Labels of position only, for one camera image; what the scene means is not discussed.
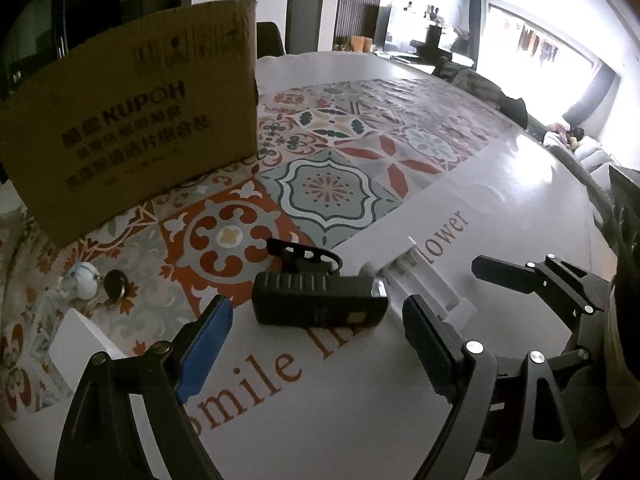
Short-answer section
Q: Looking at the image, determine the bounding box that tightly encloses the white low sideboard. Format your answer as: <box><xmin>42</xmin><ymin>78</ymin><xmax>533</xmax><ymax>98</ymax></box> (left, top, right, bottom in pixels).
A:
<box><xmin>385</xmin><ymin>50</ymin><xmax>476</xmax><ymax>68</ymax></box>

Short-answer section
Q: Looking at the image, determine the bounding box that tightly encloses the dark slatted wall panel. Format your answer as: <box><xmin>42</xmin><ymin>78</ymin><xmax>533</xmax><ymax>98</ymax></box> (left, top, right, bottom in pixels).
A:
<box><xmin>332</xmin><ymin>0</ymin><xmax>388</xmax><ymax>48</ymax></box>

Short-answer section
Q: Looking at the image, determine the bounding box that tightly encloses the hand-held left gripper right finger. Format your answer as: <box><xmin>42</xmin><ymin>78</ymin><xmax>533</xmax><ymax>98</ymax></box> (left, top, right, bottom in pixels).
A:
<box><xmin>401</xmin><ymin>294</ymin><xmax>583</xmax><ymax>480</ymax></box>

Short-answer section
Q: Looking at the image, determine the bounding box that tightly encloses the large window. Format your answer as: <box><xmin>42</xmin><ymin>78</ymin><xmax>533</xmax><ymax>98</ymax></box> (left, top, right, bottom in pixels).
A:
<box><xmin>475</xmin><ymin>0</ymin><xmax>631</xmax><ymax>126</ymax></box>

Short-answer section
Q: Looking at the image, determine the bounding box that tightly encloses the grey interior door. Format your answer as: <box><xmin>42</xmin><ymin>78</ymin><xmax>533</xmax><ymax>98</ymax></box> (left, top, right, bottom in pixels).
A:
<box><xmin>285</xmin><ymin>0</ymin><xmax>329</xmax><ymax>56</ymax></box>

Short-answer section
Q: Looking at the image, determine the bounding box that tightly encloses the dark dining chair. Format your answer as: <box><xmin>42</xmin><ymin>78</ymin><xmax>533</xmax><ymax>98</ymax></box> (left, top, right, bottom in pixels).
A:
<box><xmin>492</xmin><ymin>92</ymin><xmax>530</xmax><ymax>130</ymax></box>
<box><xmin>256</xmin><ymin>21</ymin><xmax>287</xmax><ymax>57</ymax></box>

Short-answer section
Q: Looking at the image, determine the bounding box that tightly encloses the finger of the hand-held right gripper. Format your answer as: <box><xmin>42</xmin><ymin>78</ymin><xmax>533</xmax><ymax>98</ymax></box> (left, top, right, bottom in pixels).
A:
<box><xmin>471</xmin><ymin>254</ymin><xmax>612</xmax><ymax>377</ymax></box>
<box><xmin>608</xmin><ymin>166</ymin><xmax>640</xmax><ymax>261</ymax></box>

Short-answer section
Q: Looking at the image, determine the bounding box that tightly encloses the light sofa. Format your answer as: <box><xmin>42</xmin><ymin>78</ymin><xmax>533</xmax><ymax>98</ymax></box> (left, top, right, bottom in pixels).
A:
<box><xmin>542</xmin><ymin>122</ymin><xmax>616</xmax><ymax>196</ymax></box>

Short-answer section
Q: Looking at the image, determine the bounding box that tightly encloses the small white box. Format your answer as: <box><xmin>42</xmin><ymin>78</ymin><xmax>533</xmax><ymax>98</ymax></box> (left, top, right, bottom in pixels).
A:
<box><xmin>50</xmin><ymin>307</ymin><xmax>133</xmax><ymax>397</ymax></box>

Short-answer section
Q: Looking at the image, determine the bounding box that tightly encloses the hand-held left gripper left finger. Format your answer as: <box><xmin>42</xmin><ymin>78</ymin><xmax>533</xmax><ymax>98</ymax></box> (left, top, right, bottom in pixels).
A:
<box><xmin>54</xmin><ymin>296</ymin><xmax>235</xmax><ymax>480</ymax></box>

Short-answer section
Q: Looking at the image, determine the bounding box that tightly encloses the brown cardboard box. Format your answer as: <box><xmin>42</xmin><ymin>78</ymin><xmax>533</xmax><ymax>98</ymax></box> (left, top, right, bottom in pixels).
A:
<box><xmin>0</xmin><ymin>0</ymin><xmax>261</xmax><ymax>248</ymax></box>

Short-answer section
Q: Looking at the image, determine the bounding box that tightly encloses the white figurine keychain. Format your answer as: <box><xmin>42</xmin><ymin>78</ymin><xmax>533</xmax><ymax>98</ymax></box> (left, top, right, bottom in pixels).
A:
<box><xmin>59</xmin><ymin>261</ymin><xmax>131</xmax><ymax>308</ymax></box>

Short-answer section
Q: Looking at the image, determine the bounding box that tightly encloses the television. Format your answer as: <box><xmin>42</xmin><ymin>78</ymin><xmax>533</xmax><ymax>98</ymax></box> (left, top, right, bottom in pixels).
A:
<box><xmin>378</xmin><ymin>6</ymin><xmax>426</xmax><ymax>53</ymax></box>

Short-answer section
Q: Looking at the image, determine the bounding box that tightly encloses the black bike light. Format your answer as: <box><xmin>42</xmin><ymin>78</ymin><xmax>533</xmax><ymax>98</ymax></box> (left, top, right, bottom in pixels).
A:
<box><xmin>250</xmin><ymin>237</ymin><xmax>391</xmax><ymax>329</ymax></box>

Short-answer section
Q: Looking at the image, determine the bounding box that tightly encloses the white battery charger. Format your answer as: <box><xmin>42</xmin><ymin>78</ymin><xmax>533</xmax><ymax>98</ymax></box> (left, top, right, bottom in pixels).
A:
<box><xmin>357</xmin><ymin>236</ymin><xmax>476</xmax><ymax>331</ymax></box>

